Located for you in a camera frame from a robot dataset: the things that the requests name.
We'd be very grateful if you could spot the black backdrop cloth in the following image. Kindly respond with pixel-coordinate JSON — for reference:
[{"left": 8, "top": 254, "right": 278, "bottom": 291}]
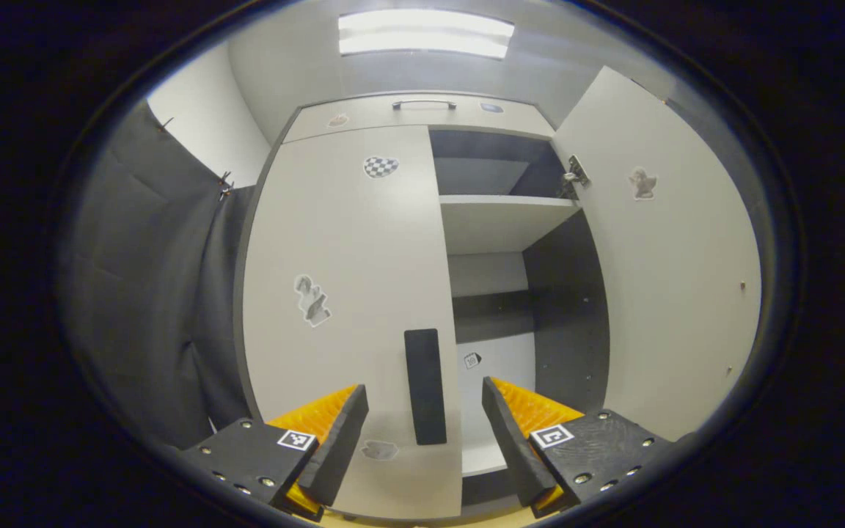
[{"left": 63, "top": 99, "right": 258, "bottom": 448}]

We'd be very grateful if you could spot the metal door hinge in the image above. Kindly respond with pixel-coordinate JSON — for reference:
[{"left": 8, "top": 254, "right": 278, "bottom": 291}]
[{"left": 562, "top": 155, "right": 590, "bottom": 199}]

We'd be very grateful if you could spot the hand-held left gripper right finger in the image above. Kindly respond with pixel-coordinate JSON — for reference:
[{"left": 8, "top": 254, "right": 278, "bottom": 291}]
[{"left": 481, "top": 376, "right": 676, "bottom": 518}]

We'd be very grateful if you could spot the grey cabinet door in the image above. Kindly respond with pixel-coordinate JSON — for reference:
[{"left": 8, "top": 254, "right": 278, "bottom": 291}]
[
  {"left": 241, "top": 125, "right": 464, "bottom": 521},
  {"left": 551, "top": 66, "right": 763, "bottom": 443}
]

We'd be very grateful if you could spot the large ceiling light panel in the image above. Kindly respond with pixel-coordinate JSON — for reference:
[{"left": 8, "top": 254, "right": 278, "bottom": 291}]
[{"left": 338, "top": 9, "right": 516, "bottom": 59}]

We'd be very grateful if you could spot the grey double-door shoe cabinet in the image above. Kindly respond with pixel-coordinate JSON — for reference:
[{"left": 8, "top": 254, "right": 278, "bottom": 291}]
[{"left": 234, "top": 92, "right": 764, "bottom": 525}]

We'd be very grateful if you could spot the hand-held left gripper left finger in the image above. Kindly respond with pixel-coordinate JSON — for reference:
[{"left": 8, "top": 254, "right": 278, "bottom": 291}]
[{"left": 180, "top": 384, "right": 370, "bottom": 523}]

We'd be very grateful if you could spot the white cabinet shelf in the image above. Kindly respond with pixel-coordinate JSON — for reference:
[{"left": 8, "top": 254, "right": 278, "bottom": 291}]
[
  {"left": 439, "top": 194, "right": 581, "bottom": 256},
  {"left": 461, "top": 439, "right": 509, "bottom": 477}
]

